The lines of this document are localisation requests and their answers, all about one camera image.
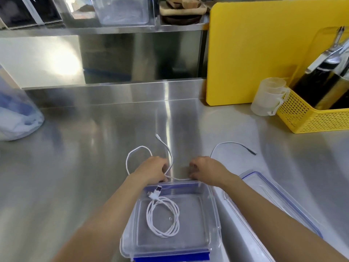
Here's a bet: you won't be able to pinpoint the person's left hand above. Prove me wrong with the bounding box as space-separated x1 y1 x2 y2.
133 156 170 186

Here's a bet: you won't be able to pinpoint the person's right hand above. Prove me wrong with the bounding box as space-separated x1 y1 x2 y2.
189 156 233 188

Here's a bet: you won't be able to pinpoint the long white charging cable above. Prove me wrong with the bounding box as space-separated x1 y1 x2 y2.
126 134 257 183

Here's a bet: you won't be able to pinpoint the person's right forearm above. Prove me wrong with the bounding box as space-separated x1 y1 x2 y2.
218 173 349 262

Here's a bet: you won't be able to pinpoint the person's left forearm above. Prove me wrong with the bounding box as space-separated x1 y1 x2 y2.
50 173 153 262

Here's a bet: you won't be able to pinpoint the clear plastic container blue clips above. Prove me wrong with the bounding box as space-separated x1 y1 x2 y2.
120 180 222 262

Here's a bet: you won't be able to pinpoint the clear container lid blue seal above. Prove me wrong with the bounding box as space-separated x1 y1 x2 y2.
223 170 324 262

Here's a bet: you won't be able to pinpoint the clear plastic measuring cup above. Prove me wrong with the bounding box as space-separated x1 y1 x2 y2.
258 77 287 92
256 87 290 104
250 98 282 117

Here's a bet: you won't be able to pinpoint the yellow perforated plastic basket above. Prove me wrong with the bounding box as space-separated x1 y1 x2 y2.
276 87 349 134

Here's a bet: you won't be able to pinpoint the yellow cutting board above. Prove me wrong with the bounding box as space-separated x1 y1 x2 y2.
206 0 349 106

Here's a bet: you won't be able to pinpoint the dark oil bottle metal spout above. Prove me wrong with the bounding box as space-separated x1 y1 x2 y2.
290 26 344 109

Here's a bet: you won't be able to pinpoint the stainless steel shelf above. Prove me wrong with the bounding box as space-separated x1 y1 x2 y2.
0 0 211 85

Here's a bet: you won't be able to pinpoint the clear bag with blue cloths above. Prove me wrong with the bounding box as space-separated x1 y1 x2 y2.
0 65 45 142

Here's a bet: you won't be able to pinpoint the stack of wooden plates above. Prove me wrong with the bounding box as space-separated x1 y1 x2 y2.
159 0 210 25

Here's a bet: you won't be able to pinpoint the clear plastic storage bin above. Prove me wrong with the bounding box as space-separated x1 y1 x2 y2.
91 0 150 25

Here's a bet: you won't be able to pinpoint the dark bottle with metal cap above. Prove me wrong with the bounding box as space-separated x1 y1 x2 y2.
322 38 349 110

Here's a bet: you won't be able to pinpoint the black box with white stripe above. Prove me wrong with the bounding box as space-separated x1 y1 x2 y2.
0 0 64 30

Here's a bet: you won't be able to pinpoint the coiled white charging cable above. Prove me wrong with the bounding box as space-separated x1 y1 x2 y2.
146 185 180 238

